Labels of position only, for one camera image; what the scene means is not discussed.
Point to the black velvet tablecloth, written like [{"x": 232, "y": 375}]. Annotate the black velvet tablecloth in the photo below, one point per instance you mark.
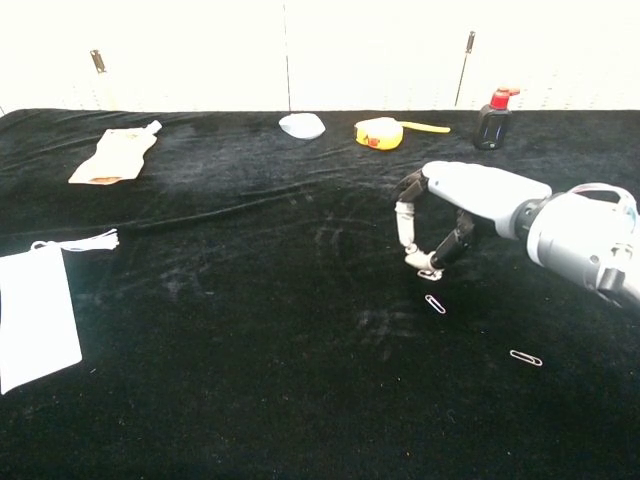
[{"x": 250, "y": 310}]

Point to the metal screen hinge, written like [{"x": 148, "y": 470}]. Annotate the metal screen hinge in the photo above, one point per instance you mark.
[
  {"x": 98, "y": 61},
  {"x": 470, "y": 42}
]

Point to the black bottle red cap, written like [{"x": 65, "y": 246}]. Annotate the black bottle red cap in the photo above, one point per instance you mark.
[{"x": 492, "y": 129}]

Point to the pale blue round lid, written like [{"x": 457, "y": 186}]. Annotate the pale blue round lid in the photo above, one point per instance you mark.
[{"x": 302, "y": 126}]

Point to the beige spouted pouch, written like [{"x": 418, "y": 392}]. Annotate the beige spouted pouch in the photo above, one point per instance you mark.
[{"x": 117, "y": 155}]

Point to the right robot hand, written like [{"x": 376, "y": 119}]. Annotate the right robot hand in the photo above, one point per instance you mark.
[{"x": 480, "y": 187}]

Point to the silver paperclip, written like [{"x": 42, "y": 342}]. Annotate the silver paperclip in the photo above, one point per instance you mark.
[
  {"x": 429, "y": 274},
  {"x": 434, "y": 304},
  {"x": 525, "y": 358}
]

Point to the yellow tape measure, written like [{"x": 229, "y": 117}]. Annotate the yellow tape measure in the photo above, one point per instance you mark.
[{"x": 380, "y": 134}]

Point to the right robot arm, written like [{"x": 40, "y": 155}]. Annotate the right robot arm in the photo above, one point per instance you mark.
[{"x": 575, "y": 235}]

